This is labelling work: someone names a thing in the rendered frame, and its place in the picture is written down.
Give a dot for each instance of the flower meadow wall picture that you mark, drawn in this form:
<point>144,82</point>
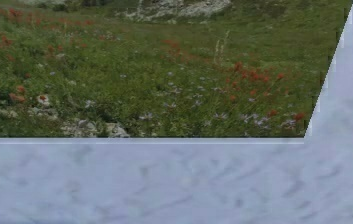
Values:
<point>150,66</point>

